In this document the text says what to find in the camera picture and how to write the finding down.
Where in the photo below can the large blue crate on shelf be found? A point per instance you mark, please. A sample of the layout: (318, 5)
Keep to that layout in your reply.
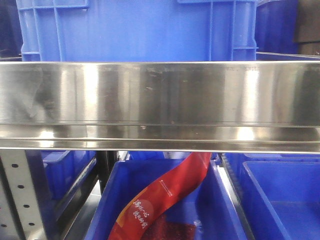
(137, 30)

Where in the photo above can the dark blue bin upper right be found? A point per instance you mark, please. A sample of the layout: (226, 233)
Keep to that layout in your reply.
(275, 26)

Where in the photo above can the blue bin right lower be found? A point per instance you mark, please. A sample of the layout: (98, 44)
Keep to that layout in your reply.
(279, 193)

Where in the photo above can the perforated white shelf post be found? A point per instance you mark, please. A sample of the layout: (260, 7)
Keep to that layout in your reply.
(23, 192)

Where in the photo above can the stainless steel shelf rail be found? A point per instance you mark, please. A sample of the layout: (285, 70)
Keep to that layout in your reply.
(219, 106)

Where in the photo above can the blue bin centre lower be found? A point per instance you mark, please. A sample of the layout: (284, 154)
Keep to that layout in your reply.
(208, 209)

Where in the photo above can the red printed bag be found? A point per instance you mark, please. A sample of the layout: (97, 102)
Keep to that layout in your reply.
(160, 195)

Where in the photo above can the blue bin left lower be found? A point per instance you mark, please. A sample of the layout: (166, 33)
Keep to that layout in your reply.
(62, 167)

